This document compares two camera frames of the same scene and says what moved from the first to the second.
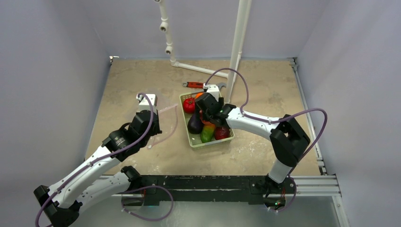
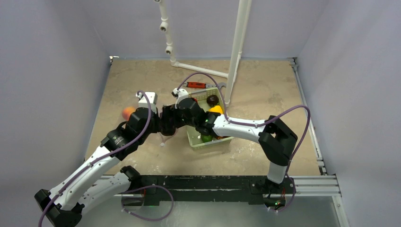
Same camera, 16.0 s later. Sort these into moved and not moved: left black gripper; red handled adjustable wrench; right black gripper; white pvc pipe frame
Moved: right black gripper
Not moved: white pvc pipe frame; left black gripper; red handled adjustable wrench
